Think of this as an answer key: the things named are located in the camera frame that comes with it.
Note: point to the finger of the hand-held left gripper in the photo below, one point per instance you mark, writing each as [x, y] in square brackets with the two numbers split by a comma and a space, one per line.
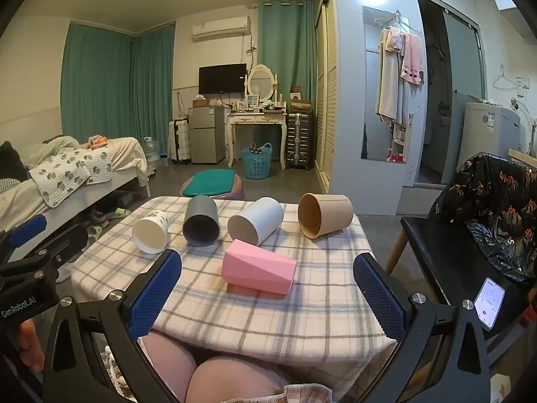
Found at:
[67, 239]
[27, 230]

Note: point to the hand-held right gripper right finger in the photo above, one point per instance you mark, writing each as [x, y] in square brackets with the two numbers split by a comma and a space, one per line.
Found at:
[379, 302]

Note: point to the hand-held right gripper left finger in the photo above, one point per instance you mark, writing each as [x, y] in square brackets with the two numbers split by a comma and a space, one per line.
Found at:
[156, 298]

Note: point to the pink faceted cup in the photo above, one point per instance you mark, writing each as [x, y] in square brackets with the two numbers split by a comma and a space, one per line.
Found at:
[260, 268]

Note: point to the white leaf print cup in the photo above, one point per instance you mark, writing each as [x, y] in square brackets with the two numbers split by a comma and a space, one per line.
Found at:
[149, 235]

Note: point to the grey cup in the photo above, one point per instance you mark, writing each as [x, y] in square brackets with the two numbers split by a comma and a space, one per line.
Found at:
[200, 215]

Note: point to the brown cup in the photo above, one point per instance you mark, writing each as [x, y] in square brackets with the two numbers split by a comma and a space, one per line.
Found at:
[331, 215]

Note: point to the plain white cup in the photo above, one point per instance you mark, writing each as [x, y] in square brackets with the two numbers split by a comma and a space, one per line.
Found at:
[260, 218]

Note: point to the person's left hand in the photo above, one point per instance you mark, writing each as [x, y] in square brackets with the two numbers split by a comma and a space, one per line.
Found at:
[30, 344]

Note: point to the green slipper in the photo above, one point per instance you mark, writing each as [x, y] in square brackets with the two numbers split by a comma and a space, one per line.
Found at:
[94, 231]
[119, 213]

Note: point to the white patterned blanket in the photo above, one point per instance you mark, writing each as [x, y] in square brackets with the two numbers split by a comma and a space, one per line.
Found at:
[63, 176]

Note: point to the dark pillow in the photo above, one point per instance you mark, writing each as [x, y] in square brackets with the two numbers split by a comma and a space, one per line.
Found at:
[11, 161]

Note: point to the black chair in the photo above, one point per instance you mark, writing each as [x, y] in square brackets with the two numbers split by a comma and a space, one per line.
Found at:
[436, 243]

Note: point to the plaid tablecloth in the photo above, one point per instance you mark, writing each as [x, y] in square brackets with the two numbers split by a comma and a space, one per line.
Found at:
[251, 323]

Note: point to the bed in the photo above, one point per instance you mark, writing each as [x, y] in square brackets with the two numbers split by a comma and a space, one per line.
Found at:
[121, 155]

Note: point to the orange packet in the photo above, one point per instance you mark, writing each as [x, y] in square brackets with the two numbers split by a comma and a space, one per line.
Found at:
[97, 142]

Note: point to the person's legs in pink pants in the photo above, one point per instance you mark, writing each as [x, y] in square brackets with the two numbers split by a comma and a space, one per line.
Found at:
[226, 378]

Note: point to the smartphone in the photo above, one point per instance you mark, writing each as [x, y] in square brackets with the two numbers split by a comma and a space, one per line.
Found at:
[488, 304]

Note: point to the large water bottle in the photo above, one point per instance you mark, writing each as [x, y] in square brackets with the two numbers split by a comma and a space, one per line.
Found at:
[152, 151]

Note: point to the green cushion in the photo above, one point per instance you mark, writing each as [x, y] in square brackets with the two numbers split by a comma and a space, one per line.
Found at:
[207, 182]

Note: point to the striped round pouf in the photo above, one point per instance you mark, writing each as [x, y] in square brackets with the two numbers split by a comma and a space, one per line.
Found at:
[239, 189]

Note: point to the beige suitcase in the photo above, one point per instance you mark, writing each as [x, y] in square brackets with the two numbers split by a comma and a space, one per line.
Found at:
[179, 140]

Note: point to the black floral cloth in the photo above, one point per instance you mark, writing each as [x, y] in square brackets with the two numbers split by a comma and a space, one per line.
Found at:
[495, 201]

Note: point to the wide green curtain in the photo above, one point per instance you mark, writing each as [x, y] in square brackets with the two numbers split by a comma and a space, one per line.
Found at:
[105, 84]

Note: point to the blue laundry basket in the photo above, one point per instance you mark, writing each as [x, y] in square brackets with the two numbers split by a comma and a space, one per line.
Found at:
[256, 163]

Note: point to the silver mini fridge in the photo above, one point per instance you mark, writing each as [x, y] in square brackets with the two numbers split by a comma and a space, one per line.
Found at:
[206, 134]

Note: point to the black suitcase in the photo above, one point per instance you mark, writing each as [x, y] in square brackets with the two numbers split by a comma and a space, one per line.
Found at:
[300, 140]

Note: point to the white washing machine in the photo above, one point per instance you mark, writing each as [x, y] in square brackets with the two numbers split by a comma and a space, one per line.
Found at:
[486, 134]

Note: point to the white dressing table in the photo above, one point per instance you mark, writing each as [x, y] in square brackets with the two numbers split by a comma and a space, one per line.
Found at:
[256, 119]

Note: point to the cardboard box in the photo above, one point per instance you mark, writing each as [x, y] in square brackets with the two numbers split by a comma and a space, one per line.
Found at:
[301, 106]

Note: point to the louvered wardrobe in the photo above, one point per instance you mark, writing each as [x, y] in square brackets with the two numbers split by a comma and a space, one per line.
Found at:
[329, 92]

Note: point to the beige towel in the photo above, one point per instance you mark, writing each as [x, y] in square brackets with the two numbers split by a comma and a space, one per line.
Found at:
[389, 84]

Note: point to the black television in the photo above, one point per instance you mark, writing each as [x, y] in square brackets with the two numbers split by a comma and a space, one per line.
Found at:
[222, 78]

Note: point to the oval vanity mirror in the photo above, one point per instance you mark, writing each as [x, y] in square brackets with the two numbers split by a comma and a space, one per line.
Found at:
[261, 82]

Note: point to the pink towel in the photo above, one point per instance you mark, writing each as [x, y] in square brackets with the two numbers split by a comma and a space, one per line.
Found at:
[413, 61]

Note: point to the white air conditioner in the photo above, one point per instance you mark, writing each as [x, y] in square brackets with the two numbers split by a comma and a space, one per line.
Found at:
[220, 28]

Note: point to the narrow green curtain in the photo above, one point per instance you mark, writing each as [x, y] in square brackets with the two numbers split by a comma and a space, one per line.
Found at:
[285, 50]

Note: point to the wall mirror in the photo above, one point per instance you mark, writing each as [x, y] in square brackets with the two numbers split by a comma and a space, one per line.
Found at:
[373, 92]

